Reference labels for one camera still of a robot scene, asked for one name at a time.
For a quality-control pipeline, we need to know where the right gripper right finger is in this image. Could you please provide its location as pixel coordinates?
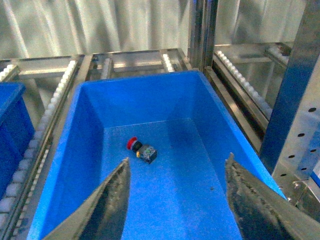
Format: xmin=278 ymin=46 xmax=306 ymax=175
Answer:
xmin=225 ymin=153 xmax=320 ymax=240

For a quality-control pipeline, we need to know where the blue receiving bin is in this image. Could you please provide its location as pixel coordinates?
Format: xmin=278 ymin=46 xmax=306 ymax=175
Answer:
xmin=27 ymin=71 xmax=281 ymax=240

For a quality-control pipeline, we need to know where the large blue bin with buttons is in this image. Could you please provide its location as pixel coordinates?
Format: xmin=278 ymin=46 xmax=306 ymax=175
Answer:
xmin=0 ymin=82 xmax=35 ymax=196

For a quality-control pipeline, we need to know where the red mushroom push button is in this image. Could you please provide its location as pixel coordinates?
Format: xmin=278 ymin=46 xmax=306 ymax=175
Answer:
xmin=126 ymin=136 xmax=158 ymax=164

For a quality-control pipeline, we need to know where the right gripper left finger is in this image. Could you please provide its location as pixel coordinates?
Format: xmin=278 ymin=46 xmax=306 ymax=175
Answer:
xmin=44 ymin=158 xmax=131 ymax=240

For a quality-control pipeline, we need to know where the metal roller rack frame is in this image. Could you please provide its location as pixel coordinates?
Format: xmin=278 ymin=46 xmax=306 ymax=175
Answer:
xmin=0 ymin=0 xmax=320 ymax=240

